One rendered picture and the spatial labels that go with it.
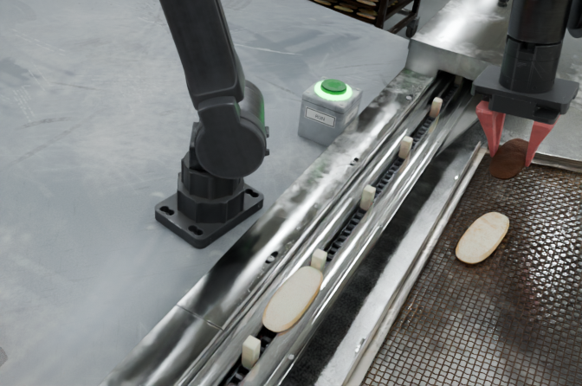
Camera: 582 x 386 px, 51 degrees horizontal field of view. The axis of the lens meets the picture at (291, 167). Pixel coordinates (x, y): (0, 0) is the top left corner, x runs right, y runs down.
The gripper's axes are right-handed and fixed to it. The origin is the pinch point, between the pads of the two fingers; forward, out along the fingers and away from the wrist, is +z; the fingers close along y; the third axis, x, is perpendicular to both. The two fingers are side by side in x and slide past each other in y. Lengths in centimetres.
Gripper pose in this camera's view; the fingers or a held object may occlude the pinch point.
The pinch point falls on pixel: (511, 153)
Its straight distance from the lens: 76.6
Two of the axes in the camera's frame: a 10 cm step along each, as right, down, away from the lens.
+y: -8.4, -2.7, 4.8
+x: -5.5, 4.5, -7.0
